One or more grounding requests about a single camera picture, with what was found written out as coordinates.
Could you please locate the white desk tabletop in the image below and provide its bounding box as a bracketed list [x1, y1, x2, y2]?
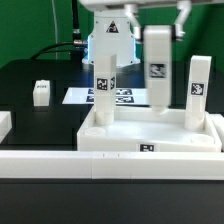
[77, 106, 222, 153]

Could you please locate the white fence block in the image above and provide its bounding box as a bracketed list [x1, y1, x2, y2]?
[0, 111, 12, 143]
[211, 114, 224, 152]

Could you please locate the fiducial marker sheet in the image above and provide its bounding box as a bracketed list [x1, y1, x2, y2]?
[62, 87, 149, 106]

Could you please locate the black cable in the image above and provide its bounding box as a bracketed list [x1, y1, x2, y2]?
[30, 0, 88, 60]

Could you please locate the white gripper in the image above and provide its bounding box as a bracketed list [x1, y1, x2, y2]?
[79, 0, 224, 43]

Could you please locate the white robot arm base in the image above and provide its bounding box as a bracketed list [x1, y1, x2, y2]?
[82, 10, 140, 67]

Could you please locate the white front fence bar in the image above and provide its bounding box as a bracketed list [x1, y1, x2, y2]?
[0, 150, 224, 180]

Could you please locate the white right fence block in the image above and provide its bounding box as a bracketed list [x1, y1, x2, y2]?
[211, 114, 224, 152]

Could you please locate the white thin cable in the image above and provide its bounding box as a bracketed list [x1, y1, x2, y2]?
[51, 0, 60, 61]

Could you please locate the white left fence block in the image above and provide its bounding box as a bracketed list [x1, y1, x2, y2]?
[0, 111, 12, 143]

